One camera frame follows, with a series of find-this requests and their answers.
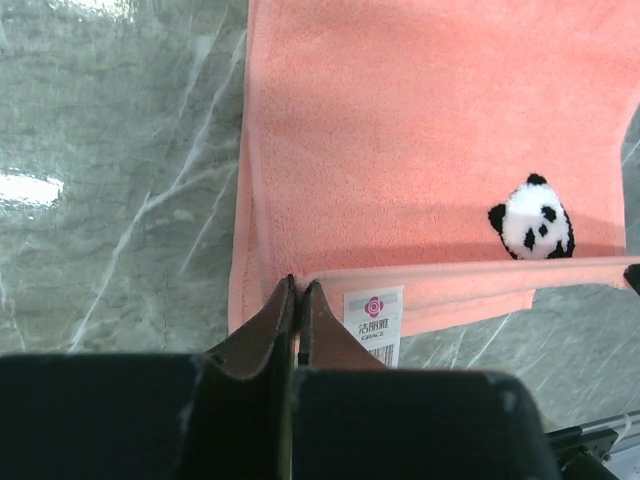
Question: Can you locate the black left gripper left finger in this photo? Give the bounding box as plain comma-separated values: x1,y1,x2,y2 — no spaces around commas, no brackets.
202,275,295,479

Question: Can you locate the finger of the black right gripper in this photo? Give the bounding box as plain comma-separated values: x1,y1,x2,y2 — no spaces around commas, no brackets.
623,264,640,295

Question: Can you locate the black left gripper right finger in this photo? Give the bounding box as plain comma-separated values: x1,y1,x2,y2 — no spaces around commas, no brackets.
298,281,386,369

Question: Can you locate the salmon pink towel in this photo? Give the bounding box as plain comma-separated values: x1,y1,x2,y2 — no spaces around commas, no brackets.
228,1,639,336

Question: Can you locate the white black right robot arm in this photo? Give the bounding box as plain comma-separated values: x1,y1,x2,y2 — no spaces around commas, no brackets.
534,256,639,479

